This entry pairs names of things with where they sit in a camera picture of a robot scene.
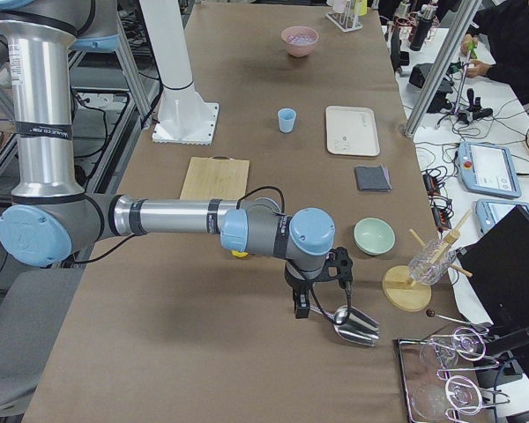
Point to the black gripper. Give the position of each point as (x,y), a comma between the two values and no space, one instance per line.
(296,282)

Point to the steel muddler black tip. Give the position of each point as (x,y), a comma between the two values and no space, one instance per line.
(341,315)

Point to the metal ice scoop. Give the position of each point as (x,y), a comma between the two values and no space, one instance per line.
(360,329)

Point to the wooden cup tree stand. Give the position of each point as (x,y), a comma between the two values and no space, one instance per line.
(408,287)

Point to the light blue plastic cup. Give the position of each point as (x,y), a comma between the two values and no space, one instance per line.
(286,119)

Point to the pink bowl of ice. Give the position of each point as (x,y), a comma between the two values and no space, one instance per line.
(299,41)

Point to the yellow lemon outer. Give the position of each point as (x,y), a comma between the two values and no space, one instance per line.
(239,254)

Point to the mint green bowl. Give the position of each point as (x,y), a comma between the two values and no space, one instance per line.
(374,236)

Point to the clear glass on stand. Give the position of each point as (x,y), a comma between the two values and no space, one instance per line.
(428,266)

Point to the grey folded cloth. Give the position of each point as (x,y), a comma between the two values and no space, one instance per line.
(372,179)

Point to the wooden cutting board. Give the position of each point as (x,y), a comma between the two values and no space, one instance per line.
(208,178)

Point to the cream rabbit tray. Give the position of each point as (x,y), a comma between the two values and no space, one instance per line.
(351,131)

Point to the black monitor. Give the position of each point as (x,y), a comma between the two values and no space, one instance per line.
(499,262)

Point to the blue teach pendant near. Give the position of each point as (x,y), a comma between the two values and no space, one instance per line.
(489,211)

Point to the blue teach pendant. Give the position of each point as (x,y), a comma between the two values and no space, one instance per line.
(489,211)
(488,169)

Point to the blue teach pendant far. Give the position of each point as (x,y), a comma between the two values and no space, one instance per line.
(488,169)

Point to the wire glass rack tray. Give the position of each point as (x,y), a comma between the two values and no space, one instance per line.
(438,376)

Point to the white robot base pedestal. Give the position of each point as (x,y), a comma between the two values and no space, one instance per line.
(183,115)

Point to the white wire cup rack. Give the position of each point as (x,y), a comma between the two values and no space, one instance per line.
(345,14)

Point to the aluminium frame post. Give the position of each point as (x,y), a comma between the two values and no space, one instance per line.
(451,43)

